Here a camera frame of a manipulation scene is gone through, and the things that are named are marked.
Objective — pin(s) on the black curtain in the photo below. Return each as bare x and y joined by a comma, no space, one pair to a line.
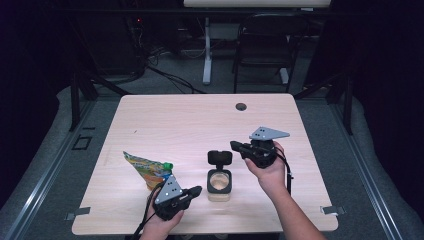
26,83
390,83

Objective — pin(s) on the person's right hand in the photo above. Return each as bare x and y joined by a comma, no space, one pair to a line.
271,180

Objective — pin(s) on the grey tape piece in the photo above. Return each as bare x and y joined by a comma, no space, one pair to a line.
331,210
80,211

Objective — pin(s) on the white desk top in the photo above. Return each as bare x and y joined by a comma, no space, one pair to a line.
256,2

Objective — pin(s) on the long white desk leg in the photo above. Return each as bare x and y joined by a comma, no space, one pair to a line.
207,66

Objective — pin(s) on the short white desk leg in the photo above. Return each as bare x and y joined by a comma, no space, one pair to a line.
284,76

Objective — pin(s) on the person's left hand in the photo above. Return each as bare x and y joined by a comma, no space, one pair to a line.
160,225

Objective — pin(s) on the clear jar black flip lid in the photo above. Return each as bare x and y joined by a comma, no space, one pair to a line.
219,181

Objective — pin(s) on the dark computer tower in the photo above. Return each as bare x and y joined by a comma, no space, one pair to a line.
110,46

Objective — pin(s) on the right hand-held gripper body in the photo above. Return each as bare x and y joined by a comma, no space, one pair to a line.
266,133

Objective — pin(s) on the yellow spouted pouch green cap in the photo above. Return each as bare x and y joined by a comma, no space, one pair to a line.
146,168

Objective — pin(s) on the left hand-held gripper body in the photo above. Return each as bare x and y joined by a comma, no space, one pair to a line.
168,191

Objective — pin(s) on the aluminium floor rail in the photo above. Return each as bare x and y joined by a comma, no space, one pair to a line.
43,181
366,176

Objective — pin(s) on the black folding chair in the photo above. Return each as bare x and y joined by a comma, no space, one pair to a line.
266,43

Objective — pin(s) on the black metal frame stand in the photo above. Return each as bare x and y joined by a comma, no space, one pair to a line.
75,100
348,106

